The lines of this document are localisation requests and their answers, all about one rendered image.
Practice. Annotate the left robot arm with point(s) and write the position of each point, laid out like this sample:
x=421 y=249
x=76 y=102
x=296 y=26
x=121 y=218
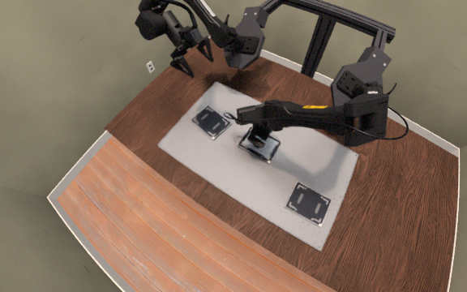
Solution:
x=371 y=107

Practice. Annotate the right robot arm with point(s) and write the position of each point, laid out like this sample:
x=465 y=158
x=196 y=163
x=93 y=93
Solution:
x=151 y=25

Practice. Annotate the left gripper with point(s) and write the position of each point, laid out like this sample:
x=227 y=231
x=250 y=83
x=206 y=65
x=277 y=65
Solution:
x=262 y=131

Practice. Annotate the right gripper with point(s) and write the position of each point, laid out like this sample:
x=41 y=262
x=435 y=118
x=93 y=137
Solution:
x=177 y=38

